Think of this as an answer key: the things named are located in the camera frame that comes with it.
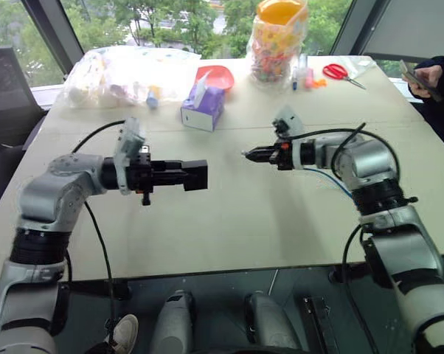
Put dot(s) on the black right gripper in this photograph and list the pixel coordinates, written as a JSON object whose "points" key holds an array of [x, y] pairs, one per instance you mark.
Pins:
{"points": [[282, 156]]}

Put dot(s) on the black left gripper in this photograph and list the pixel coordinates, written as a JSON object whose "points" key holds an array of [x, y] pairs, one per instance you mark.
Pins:
{"points": [[141, 173]]}

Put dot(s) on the small black box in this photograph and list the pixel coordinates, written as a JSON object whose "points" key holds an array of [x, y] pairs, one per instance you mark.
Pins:
{"points": [[197, 175]]}

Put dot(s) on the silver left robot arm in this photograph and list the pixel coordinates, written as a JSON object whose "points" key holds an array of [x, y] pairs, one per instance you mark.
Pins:
{"points": [[41, 195]]}

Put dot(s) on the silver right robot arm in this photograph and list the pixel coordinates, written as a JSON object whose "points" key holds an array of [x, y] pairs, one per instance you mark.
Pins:
{"points": [[366, 162]]}

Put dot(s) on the purple tissue box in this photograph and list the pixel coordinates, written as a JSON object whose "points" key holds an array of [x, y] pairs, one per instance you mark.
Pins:
{"points": [[203, 107]]}

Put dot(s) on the bystander bare hand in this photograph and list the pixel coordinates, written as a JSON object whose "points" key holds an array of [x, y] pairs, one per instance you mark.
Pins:
{"points": [[426, 83]]}

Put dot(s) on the small blue yellow toy bottle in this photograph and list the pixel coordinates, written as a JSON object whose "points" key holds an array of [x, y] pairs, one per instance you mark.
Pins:
{"points": [[153, 97]]}

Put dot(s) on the blue marker pen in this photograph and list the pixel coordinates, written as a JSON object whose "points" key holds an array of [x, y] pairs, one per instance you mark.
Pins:
{"points": [[295, 79]]}

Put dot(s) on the pink plastic bowl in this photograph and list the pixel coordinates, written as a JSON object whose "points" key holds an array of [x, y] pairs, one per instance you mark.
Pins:
{"points": [[218, 75]]}

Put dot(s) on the pink marker pen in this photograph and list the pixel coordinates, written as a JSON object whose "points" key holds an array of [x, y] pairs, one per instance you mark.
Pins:
{"points": [[309, 78]]}

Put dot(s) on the small orange plastic piece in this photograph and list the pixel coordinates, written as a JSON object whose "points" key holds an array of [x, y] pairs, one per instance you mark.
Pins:
{"points": [[320, 84]]}

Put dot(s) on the tall clear bag colourful pieces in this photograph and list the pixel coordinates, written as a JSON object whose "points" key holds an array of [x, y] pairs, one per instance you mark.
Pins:
{"points": [[275, 51]]}

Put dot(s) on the large clear bag of toys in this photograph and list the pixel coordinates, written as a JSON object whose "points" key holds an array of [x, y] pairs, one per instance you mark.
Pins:
{"points": [[107, 81]]}

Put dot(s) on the empty clear plastic bag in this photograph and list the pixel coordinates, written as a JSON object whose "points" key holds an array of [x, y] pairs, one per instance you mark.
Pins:
{"points": [[362, 64]]}

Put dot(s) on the yellow round plastic container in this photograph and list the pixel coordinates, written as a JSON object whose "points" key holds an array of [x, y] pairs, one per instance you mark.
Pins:
{"points": [[279, 13]]}

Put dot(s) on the grey rounded robot leg shape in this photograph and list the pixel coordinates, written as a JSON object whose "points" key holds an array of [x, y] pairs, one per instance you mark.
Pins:
{"points": [[174, 324], [270, 324]]}

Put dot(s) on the white shoe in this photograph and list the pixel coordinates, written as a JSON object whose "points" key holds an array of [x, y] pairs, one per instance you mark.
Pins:
{"points": [[126, 332]]}

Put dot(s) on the bystander smartphone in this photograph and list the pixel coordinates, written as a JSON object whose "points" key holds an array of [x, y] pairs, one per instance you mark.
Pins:
{"points": [[406, 72]]}

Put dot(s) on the black flat bar under table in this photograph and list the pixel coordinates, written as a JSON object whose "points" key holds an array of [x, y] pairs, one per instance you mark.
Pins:
{"points": [[318, 324]]}

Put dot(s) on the dark slanted window pillar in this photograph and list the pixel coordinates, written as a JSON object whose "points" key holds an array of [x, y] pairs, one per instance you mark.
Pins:
{"points": [[54, 33]]}

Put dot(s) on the black mesh office chair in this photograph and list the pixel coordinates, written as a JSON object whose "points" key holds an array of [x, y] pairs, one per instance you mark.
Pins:
{"points": [[6, 92]]}

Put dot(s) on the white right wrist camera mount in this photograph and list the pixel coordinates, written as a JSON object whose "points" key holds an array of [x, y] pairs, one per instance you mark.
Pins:
{"points": [[294, 121]]}

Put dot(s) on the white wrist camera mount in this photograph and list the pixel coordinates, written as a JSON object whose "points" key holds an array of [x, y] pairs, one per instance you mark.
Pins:
{"points": [[130, 144], [294, 121]]}

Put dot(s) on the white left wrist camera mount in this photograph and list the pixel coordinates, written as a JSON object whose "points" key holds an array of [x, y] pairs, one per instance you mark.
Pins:
{"points": [[130, 144]]}

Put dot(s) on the dark window frame with blind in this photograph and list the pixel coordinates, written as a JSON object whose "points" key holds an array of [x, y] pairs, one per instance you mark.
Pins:
{"points": [[402, 26]]}

